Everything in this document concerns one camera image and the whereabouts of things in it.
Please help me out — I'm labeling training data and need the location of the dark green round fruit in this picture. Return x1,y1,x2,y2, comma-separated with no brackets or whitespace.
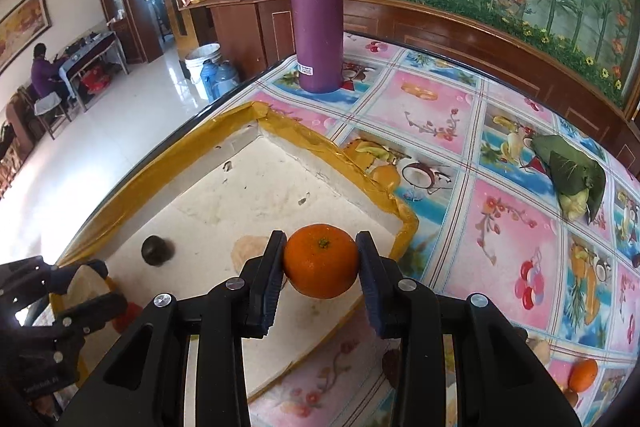
141,235,175,267

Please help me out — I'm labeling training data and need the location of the white foam tray yellow tape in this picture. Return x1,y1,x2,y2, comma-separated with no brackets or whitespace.
50,101,419,403

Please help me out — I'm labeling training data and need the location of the red bag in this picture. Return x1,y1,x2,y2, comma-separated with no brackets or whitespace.
80,67,113,94

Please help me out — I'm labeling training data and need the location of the blue water jug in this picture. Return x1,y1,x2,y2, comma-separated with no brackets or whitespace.
212,61,241,100
200,59,217,100

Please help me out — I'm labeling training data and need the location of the dark dining table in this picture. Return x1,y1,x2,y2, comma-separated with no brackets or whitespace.
56,31,130,112

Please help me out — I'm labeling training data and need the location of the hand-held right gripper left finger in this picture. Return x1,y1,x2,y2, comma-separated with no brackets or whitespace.
65,229,288,427

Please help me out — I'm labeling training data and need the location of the white bucket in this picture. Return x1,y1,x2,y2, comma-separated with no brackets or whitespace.
185,43,222,100

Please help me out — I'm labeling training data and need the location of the corn in green husk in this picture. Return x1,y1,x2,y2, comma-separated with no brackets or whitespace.
530,134,607,224

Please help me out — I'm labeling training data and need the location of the wooden chair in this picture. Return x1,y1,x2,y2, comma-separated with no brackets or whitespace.
20,84,71,140

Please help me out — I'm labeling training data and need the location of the tall purple thermos bottle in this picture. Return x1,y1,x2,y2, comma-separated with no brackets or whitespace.
285,0,345,94

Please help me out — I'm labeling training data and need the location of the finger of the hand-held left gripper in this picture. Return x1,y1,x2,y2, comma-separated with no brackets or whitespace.
55,292,129,338
47,260,109,296

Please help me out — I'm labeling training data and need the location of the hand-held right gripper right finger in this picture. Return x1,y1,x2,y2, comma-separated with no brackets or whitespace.
355,229,583,427

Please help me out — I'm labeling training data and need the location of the framed wall painting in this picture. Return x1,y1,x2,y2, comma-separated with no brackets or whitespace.
0,0,53,75

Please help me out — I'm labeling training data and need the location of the orange mandarin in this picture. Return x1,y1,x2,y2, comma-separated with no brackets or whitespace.
283,223,361,300
569,358,599,394

